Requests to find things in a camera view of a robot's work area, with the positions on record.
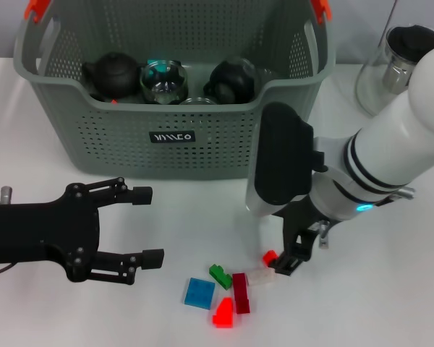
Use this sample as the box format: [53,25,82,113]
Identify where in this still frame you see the glass pitcher with black handle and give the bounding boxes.
[354,24,434,117]

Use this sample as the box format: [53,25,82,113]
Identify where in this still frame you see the glass teacup with black sleeve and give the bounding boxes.
[140,59,189,105]
[180,96,218,106]
[203,57,260,104]

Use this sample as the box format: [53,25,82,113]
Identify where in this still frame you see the right arm cable with connector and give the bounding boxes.
[312,187,417,251]

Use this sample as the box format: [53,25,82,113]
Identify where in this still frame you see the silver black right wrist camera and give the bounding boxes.
[245,102,328,218]

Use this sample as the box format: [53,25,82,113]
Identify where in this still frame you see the green stepped building block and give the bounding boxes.
[208,264,234,290]

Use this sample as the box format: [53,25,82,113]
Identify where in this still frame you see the bright red slope block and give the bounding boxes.
[212,296,235,328]

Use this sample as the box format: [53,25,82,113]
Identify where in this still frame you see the dark red building brick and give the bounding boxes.
[231,273,252,314]

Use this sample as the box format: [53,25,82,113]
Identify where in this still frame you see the black clay teapot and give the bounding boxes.
[81,51,144,100]

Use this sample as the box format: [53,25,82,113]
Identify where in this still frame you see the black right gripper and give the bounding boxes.
[270,197,328,278]

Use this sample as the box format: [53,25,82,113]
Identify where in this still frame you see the white building block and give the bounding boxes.
[246,269,278,287]

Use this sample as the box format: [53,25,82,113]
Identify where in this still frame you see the blue square block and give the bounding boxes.
[182,277,216,310]

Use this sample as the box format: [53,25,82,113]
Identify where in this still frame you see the grey-green perforated storage basket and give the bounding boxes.
[13,0,336,181]

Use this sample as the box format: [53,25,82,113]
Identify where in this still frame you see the orange basket handle clip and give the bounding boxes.
[310,0,333,25]
[24,0,51,22]

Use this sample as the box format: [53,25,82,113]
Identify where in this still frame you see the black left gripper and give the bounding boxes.
[0,176,166,286]

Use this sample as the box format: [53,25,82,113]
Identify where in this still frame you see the teal square block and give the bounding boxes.
[146,59,169,77]

